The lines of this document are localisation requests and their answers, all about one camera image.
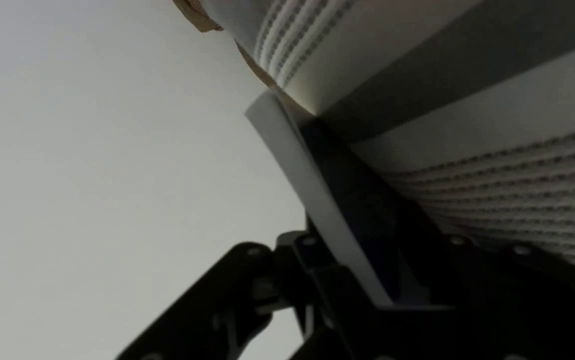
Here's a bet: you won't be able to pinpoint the grey striped pillow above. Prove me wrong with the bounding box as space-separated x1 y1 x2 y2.
199 0 575 281

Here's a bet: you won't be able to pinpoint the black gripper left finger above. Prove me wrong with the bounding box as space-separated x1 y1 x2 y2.
113 228 375 360

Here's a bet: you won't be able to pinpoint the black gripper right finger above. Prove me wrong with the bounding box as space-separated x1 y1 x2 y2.
379 228 575 360

